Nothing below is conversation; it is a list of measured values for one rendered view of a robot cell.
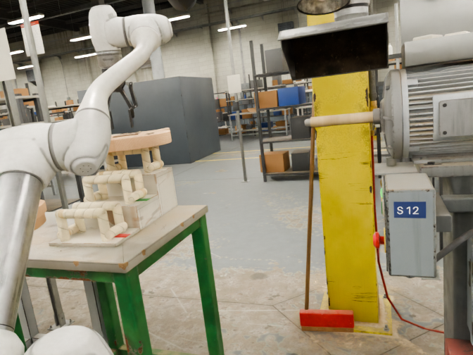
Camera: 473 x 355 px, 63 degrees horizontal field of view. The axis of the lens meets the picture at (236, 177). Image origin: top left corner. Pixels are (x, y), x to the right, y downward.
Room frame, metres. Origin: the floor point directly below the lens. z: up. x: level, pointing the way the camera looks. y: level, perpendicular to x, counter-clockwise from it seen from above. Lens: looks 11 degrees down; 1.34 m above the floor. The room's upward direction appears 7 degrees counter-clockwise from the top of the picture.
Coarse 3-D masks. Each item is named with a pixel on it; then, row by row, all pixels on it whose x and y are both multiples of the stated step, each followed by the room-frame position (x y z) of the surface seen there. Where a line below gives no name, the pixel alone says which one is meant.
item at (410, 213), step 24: (384, 192) 0.80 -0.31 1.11; (408, 192) 0.78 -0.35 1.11; (432, 192) 0.76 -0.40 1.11; (384, 216) 0.80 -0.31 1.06; (408, 216) 0.78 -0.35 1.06; (432, 216) 0.76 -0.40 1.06; (384, 240) 0.84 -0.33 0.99; (408, 240) 0.78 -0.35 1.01; (432, 240) 0.76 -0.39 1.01; (456, 240) 0.88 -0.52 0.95; (408, 264) 0.78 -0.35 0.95; (432, 264) 0.76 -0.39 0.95
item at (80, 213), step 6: (60, 210) 1.26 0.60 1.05; (66, 210) 1.25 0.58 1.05; (72, 210) 1.24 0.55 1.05; (78, 210) 1.23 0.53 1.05; (84, 210) 1.23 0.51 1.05; (90, 210) 1.22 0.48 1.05; (96, 210) 1.21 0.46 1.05; (102, 210) 1.21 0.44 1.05; (60, 216) 1.25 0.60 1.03; (66, 216) 1.24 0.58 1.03; (72, 216) 1.23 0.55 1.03; (78, 216) 1.23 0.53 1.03; (84, 216) 1.22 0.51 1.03; (90, 216) 1.21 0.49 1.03; (96, 216) 1.21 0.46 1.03
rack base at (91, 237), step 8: (88, 232) 1.33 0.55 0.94; (96, 232) 1.31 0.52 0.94; (128, 232) 1.27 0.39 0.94; (136, 232) 1.29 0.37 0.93; (56, 240) 1.28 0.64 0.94; (72, 240) 1.26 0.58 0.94; (80, 240) 1.25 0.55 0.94; (88, 240) 1.24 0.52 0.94; (96, 240) 1.23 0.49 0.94; (112, 240) 1.21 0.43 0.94; (120, 240) 1.20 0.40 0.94
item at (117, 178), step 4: (88, 176) 1.41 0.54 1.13; (92, 176) 1.40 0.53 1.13; (96, 176) 1.40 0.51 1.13; (100, 176) 1.39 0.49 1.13; (104, 176) 1.38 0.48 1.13; (108, 176) 1.38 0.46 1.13; (112, 176) 1.37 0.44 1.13; (116, 176) 1.36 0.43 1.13; (120, 176) 1.36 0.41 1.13; (124, 176) 1.35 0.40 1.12; (128, 176) 1.36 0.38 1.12; (84, 180) 1.40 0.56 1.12; (88, 180) 1.40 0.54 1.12; (92, 180) 1.39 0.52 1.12; (96, 180) 1.39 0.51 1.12; (100, 180) 1.38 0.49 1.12; (104, 180) 1.38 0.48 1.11; (108, 180) 1.37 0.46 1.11; (112, 180) 1.37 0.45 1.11; (116, 180) 1.36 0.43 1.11; (120, 180) 1.36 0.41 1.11; (92, 184) 1.41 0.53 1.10
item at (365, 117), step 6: (342, 114) 1.16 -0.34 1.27; (348, 114) 1.14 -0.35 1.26; (354, 114) 1.14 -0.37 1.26; (360, 114) 1.13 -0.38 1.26; (366, 114) 1.12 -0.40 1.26; (372, 114) 1.11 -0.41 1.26; (312, 120) 1.18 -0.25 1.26; (318, 120) 1.17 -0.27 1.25; (324, 120) 1.16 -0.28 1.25; (330, 120) 1.16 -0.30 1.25; (336, 120) 1.15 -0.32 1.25; (342, 120) 1.14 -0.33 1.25; (348, 120) 1.14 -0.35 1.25; (354, 120) 1.13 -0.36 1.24; (360, 120) 1.13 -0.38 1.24; (366, 120) 1.12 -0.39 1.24; (372, 120) 1.12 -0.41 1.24; (312, 126) 1.18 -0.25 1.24; (318, 126) 1.18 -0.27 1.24; (324, 126) 1.17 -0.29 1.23
